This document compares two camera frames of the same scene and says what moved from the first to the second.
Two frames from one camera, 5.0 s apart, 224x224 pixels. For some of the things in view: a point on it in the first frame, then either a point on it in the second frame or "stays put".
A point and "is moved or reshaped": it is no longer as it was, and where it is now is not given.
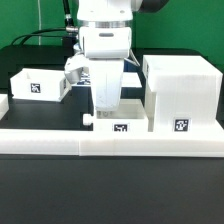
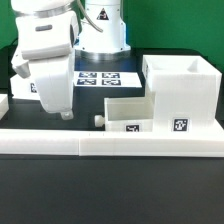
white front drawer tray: [135, 115] is moved or reshaped
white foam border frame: [71, 142] stays put
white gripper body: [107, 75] to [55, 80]
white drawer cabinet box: [184, 94] stays put
